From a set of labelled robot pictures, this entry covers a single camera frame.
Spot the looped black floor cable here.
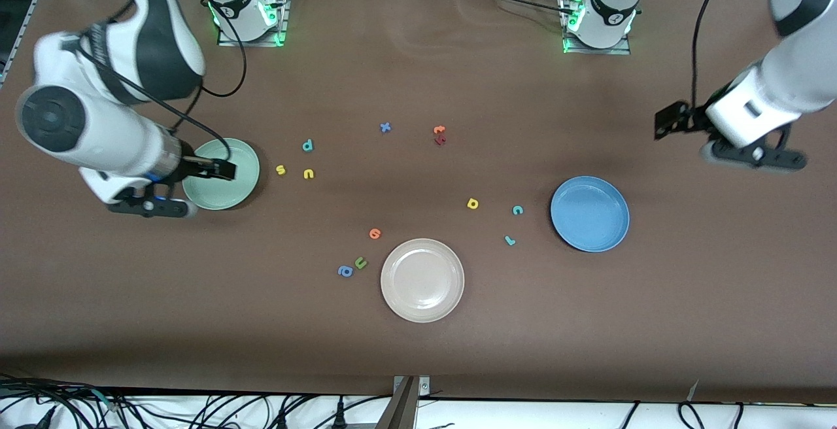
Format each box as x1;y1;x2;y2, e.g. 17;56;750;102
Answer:
677;402;746;429

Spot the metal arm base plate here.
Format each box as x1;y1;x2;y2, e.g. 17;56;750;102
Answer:
561;0;632;56
218;0;290;47

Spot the brown table cover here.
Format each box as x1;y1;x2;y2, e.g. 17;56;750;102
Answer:
0;0;837;405

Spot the black cable tangle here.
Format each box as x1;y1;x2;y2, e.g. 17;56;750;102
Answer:
0;373;138;429

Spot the grey metal bracket plate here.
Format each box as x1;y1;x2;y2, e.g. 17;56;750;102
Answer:
392;375;432;398

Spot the dark metal beam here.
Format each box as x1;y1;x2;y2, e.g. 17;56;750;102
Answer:
375;377;419;429

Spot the blue plate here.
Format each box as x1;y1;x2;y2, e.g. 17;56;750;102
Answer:
550;176;630;253

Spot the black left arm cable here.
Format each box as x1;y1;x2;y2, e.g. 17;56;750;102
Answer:
690;0;746;112

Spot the beige plate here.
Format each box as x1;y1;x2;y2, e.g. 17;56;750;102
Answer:
380;238;466;324

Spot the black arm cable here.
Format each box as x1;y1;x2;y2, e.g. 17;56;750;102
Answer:
78;0;248;163
690;0;746;112

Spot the green plate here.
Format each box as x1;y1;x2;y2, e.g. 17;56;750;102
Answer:
182;138;261;211

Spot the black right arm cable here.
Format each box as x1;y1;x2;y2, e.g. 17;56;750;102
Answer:
78;0;248;163

